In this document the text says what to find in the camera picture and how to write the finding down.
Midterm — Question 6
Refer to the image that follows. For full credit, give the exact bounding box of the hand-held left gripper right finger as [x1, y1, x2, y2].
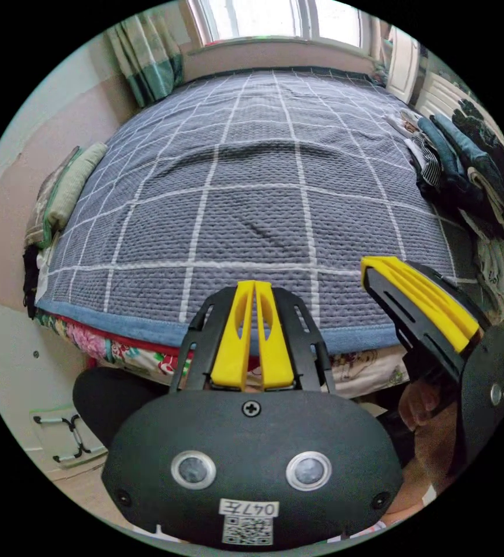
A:
[255, 281, 296, 390]

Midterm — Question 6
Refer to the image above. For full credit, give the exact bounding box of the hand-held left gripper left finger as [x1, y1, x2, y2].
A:
[210, 280, 257, 389]

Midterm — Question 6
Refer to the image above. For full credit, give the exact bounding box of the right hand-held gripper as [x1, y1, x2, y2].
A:
[360, 255, 504, 478]

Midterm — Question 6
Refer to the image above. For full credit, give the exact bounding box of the person's right forearm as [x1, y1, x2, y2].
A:
[408, 417, 460, 495]

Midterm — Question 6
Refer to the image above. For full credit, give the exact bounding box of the person's right hand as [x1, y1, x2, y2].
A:
[398, 382, 458, 435]

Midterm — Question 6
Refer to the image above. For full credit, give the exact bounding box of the bed with grey checked quilt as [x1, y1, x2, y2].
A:
[21, 67, 504, 399]

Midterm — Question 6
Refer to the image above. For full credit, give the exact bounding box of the pile of clothes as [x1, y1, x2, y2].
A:
[384, 99, 504, 315]

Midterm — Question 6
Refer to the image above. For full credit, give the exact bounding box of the white folding stool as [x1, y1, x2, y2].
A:
[30, 404, 109, 470]

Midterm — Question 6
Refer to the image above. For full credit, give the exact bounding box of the pale green pillow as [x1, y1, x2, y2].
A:
[48, 142, 109, 232]

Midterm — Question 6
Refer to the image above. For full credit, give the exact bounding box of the grey patterned pillow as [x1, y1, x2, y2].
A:
[24, 146, 83, 249]

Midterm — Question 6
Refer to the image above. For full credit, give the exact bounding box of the white cupboard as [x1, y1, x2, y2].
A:
[382, 24, 473, 121]

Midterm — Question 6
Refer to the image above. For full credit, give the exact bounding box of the green patterned curtain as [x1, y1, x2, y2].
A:
[103, 10, 186, 110]

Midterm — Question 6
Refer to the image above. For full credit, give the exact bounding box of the window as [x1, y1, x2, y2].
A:
[185, 0, 374, 49]

